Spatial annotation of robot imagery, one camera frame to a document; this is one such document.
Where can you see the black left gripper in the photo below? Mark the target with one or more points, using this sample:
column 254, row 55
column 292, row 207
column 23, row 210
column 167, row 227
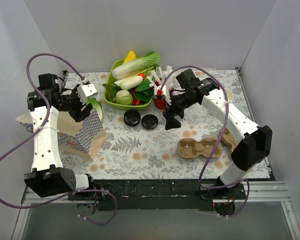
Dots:
column 78, row 110

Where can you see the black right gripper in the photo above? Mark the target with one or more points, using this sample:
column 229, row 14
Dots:
column 173, row 111

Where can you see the single brown cup carrier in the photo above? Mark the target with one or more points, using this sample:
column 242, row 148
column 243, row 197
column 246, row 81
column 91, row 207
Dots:
column 189, row 148

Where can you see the patterned paper takeout bag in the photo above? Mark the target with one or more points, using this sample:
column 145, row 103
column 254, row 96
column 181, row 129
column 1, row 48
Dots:
column 61, row 132

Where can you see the stack of white paper cups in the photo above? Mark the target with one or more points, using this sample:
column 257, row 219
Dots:
column 230, row 95

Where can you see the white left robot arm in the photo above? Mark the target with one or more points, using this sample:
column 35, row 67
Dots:
column 48, row 177

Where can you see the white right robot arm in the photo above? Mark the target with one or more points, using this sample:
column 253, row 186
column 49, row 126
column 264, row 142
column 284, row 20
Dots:
column 253, row 141

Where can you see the loose black cup lid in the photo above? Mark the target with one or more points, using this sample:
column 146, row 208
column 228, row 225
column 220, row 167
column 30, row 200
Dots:
column 149, row 122

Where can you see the red straw holder cup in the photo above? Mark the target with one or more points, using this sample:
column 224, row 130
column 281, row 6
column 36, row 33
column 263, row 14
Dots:
column 160, row 103

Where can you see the stack of black lids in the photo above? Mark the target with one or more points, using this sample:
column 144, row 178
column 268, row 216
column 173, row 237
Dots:
column 132, row 118

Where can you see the white wrapped straw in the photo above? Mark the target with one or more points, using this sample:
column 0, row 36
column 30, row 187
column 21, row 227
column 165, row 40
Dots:
column 156, row 78

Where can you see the green vegetable basket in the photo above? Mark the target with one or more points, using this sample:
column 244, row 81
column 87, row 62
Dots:
column 133, row 92

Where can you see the toy round green cabbage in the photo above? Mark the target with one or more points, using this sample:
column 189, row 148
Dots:
column 123, row 97

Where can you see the brown cardboard cup carrier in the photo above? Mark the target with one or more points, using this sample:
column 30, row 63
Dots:
column 229, row 140

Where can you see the toy white radish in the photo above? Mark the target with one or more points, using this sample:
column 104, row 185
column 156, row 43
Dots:
column 131, row 82

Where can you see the toy napa cabbage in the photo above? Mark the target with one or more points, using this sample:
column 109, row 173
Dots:
column 136, row 66

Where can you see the toy yellow corn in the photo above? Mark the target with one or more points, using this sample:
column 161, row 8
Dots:
column 130, row 57

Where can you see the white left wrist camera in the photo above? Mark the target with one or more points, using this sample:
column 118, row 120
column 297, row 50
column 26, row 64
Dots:
column 86, row 91

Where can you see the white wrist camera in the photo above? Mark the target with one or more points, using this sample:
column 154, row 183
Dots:
column 161, row 92
column 86, row 91

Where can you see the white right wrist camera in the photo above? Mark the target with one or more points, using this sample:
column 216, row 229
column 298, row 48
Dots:
column 161, row 92

